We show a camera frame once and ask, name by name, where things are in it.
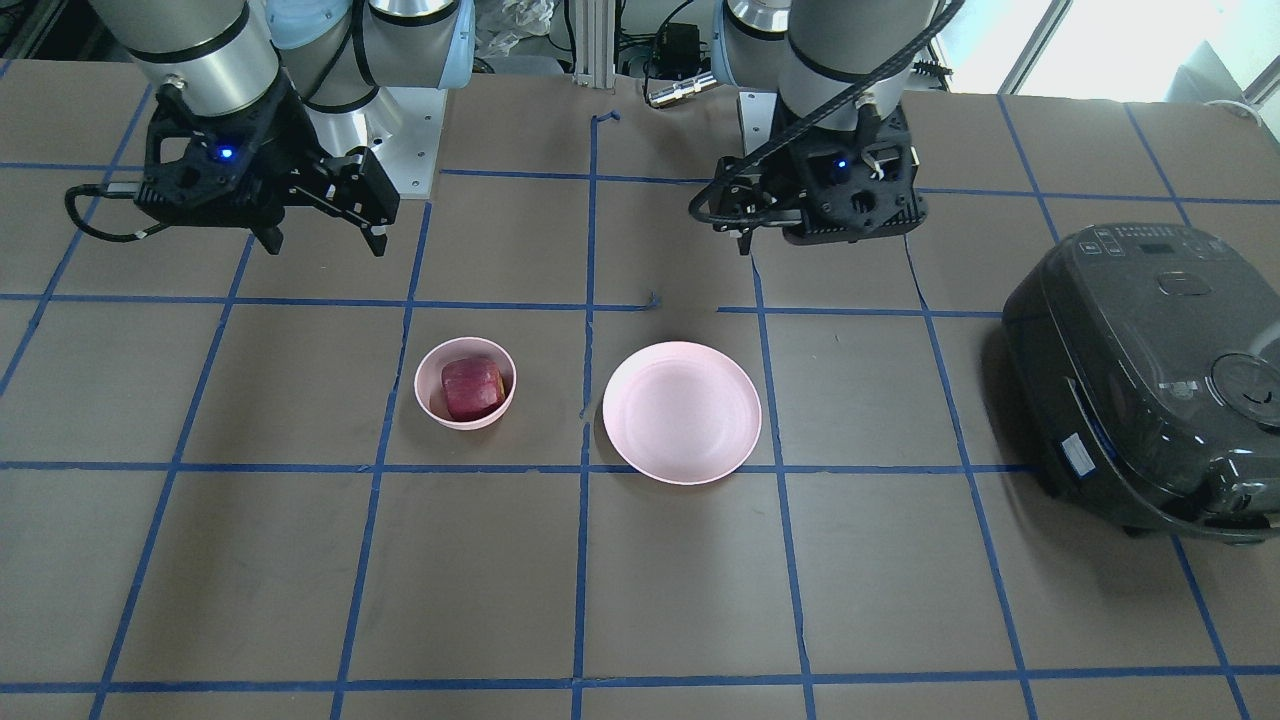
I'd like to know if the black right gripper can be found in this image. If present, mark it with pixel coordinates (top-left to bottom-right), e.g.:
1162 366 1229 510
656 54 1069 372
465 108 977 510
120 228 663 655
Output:
133 72 401 258

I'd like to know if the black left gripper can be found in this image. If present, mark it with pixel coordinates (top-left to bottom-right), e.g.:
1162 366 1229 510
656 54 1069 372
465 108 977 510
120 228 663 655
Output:
716 106 929 256

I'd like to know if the red yellow apple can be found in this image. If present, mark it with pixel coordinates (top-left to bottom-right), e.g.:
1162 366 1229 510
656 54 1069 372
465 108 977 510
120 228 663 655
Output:
440 357 508 421

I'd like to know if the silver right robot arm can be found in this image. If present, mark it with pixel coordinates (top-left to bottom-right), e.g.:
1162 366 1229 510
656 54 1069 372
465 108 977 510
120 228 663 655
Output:
64 1 476 256

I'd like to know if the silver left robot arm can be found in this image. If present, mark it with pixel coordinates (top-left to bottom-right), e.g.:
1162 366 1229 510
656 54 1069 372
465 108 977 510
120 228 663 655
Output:
689 1 960 252

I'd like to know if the pink plate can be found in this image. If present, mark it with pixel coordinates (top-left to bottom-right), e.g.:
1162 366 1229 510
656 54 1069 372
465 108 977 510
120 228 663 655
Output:
602 341 763 486

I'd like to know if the pink bowl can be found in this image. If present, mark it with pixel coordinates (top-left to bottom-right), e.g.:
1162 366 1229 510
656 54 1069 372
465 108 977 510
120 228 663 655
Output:
413 337 518 430

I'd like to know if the black rice cooker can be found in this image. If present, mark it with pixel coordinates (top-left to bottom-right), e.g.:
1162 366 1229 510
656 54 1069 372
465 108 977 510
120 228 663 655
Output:
1002 223 1279 544

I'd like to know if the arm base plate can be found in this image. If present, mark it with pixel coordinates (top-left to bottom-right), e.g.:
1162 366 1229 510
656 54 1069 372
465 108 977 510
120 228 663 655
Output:
737 90 795 158
348 87 449 200

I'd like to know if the aluminium frame post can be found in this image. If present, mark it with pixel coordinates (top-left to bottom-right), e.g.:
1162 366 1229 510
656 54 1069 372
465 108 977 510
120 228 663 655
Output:
570 0 620 92

